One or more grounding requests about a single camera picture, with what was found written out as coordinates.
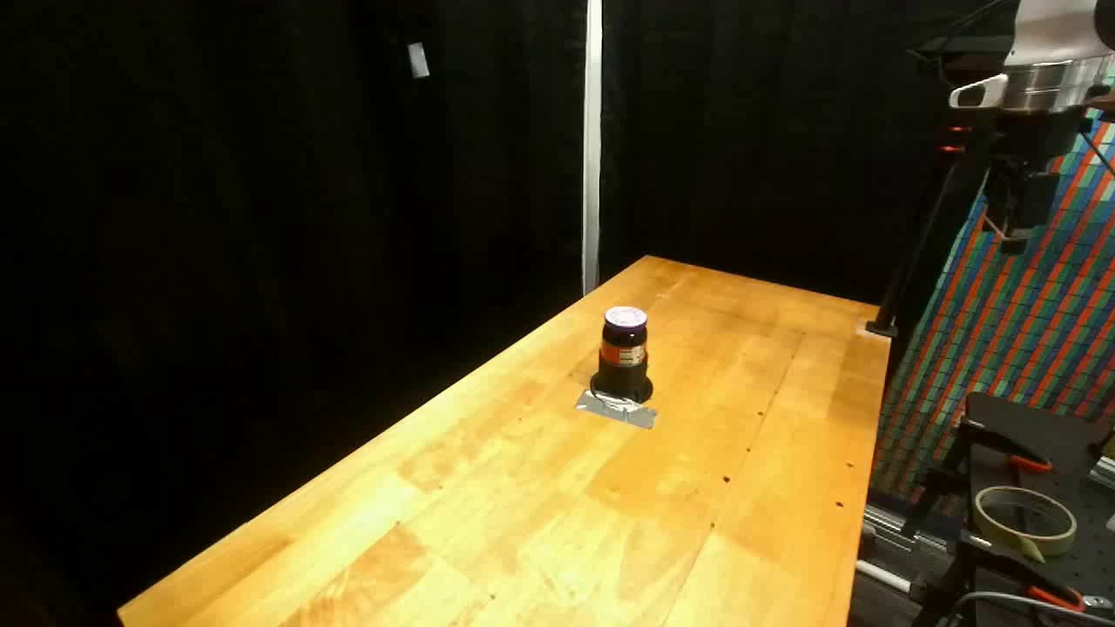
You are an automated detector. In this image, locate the dark brown jar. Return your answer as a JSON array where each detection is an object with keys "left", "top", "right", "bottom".
[{"left": 600, "top": 302, "right": 652, "bottom": 396}]

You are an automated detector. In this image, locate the white vertical pole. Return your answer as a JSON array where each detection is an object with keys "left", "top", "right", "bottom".
[{"left": 579, "top": 0, "right": 605, "bottom": 295}]

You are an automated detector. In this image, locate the thin black hanging cable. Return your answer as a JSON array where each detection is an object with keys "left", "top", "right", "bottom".
[{"left": 1077, "top": 117, "right": 1115, "bottom": 179}]

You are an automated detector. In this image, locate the silver metal rail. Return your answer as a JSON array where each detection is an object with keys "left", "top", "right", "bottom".
[{"left": 852, "top": 497, "right": 946, "bottom": 599}]

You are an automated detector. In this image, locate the orange handled clamp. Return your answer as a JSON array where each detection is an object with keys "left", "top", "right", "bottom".
[
  {"left": 1004, "top": 449, "right": 1059, "bottom": 482},
  {"left": 1019, "top": 583, "right": 1094, "bottom": 616}
]

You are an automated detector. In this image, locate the black tripod stand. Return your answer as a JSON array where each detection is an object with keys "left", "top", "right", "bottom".
[{"left": 864, "top": 30, "right": 1013, "bottom": 342}]

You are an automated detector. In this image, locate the beige masking tape roll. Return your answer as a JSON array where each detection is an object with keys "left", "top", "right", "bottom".
[{"left": 969, "top": 482, "right": 1080, "bottom": 560}]

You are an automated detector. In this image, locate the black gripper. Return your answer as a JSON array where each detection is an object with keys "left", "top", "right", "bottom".
[{"left": 970, "top": 106, "right": 1090, "bottom": 256}]

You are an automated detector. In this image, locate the colourful striped cloth panel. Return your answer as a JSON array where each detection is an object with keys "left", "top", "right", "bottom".
[{"left": 874, "top": 109, "right": 1115, "bottom": 514}]

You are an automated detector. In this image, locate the black curtain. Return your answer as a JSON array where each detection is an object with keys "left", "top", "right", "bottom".
[{"left": 0, "top": 0, "right": 1023, "bottom": 627}]

